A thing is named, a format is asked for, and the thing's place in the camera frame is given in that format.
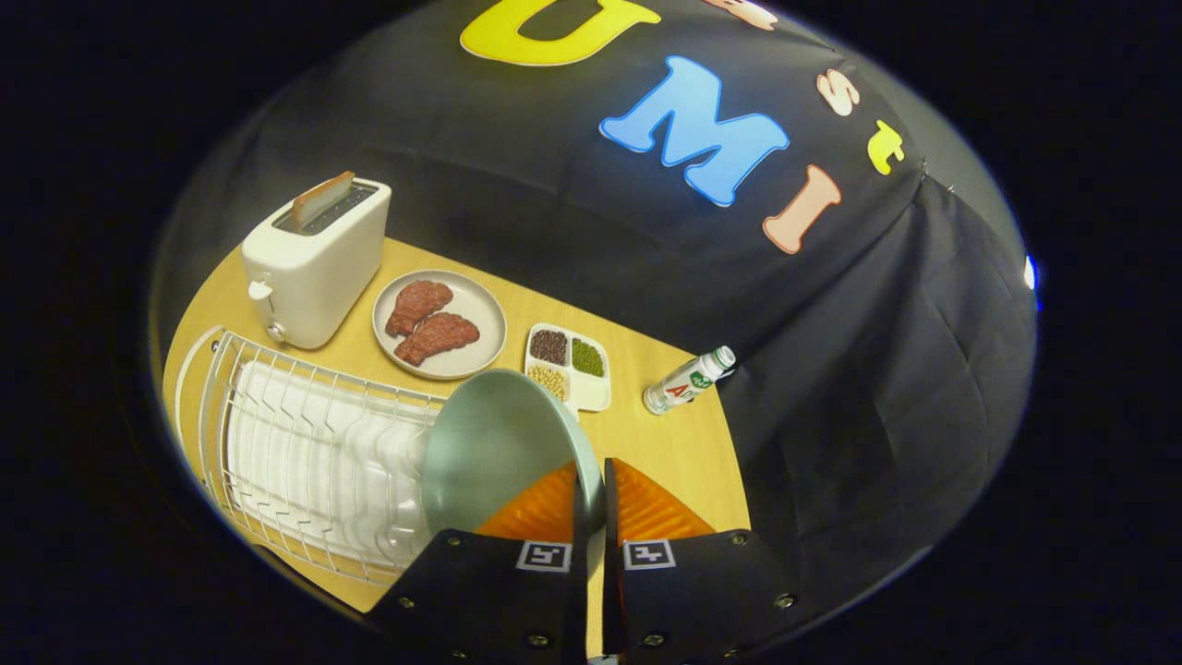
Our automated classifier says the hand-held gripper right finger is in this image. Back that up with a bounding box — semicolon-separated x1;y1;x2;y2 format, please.
601;457;802;665

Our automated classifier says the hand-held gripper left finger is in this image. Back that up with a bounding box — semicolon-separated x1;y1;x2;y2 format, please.
368;460;592;665

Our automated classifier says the pale green plate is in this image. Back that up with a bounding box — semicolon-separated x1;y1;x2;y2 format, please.
420;368;607;592

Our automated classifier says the white wire dish rack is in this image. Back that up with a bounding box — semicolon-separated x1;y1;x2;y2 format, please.
174;325;449;587

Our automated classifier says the white divided dish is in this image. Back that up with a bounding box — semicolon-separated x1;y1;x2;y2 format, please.
524;323;612;414

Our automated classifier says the beige round plate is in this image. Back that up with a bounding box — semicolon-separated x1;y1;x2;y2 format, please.
372;270;508;381

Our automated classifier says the white drink bottle green label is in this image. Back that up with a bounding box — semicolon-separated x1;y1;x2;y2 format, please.
643;345;737;416

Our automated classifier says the brown meat piece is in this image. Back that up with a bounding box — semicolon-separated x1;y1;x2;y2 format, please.
394;312;481;367
385;281;454;338

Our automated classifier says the white drip tray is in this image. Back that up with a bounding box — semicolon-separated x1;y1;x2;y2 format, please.
226;360;435;566

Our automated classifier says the black backdrop cloth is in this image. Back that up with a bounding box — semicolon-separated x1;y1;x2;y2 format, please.
152;0;1037;638

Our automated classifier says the white toaster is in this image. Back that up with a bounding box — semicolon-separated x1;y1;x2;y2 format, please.
241;175;392;350

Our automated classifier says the toast slice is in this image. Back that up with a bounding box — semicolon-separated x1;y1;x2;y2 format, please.
291;171;356;230

